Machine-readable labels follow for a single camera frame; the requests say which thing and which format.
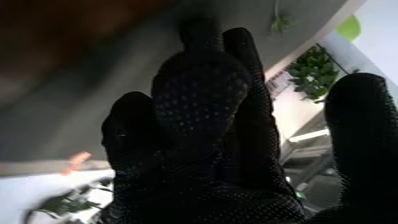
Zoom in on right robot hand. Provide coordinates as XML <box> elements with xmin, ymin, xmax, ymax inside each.
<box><xmin>98</xmin><ymin>15</ymin><xmax>398</xmax><ymax>224</ymax></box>

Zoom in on green potted plant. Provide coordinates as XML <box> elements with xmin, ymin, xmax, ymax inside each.
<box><xmin>287</xmin><ymin>44</ymin><xmax>360</xmax><ymax>104</ymax></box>

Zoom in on green sprig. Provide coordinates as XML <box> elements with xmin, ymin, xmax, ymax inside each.
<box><xmin>24</xmin><ymin>178</ymin><xmax>116</xmax><ymax>224</ymax></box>

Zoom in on white sheet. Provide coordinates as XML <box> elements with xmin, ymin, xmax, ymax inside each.
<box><xmin>0</xmin><ymin>169</ymin><xmax>118</xmax><ymax>224</ymax></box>

